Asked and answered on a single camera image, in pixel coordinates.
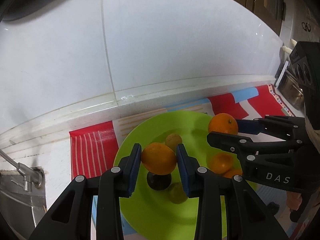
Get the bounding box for small orange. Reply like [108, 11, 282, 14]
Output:
[223, 168, 242, 178]

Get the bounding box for large orange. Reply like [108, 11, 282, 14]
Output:
[208, 113, 239, 135]

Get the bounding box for tan round fruit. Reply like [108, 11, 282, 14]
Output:
[165, 133, 183, 152]

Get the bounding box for green lime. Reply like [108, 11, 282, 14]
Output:
[168, 182, 188, 204]

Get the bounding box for person's right hand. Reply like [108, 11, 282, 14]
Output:
[286, 191, 302, 211]

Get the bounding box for steel pot on rack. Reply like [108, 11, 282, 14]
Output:
[278, 70, 304, 111]

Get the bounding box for stainless steel sink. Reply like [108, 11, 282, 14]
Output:
[1, 170, 47, 239]

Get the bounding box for thin gooseneck faucet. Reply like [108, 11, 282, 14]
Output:
[1, 150, 44, 192]

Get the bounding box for colourful patchwork table mat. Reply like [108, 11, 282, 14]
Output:
[68, 84, 320, 240]

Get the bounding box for green plate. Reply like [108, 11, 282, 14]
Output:
[113, 111, 219, 239]

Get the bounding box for white handled pans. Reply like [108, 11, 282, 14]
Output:
[282, 39, 297, 54]

